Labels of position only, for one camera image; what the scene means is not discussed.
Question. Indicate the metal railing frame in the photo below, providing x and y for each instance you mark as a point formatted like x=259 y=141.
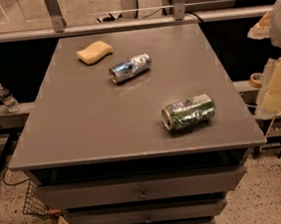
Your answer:
x=36 y=19

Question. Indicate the yellow sponge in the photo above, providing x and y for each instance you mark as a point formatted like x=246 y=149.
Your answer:
x=94 y=52

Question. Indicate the blue silver soda can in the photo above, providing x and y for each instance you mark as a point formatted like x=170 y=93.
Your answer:
x=130 y=68

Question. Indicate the top drawer knob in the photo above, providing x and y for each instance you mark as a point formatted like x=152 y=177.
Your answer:
x=143 y=195

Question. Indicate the green soda can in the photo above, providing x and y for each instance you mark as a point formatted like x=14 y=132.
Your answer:
x=188 y=112

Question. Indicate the wire mesh basket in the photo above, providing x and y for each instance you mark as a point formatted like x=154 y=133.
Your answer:
x=33 y=205

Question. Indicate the grey drawer cabinet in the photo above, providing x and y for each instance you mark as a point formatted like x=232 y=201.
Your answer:
x=92 y=146

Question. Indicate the drawer knob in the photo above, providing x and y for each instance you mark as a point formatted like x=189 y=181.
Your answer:
x=143 y=195
x=147 y=220

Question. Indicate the middle drawer knob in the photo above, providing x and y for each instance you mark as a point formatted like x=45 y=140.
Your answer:
x=147 y=220

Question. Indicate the clear plastic water bottle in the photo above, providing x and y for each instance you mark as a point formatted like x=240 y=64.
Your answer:
x=8 y=100

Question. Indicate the roll of masking tape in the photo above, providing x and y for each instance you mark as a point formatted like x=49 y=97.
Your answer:
x=256 y=80

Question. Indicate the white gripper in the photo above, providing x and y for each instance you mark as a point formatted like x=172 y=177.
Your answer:
x=270 y=24

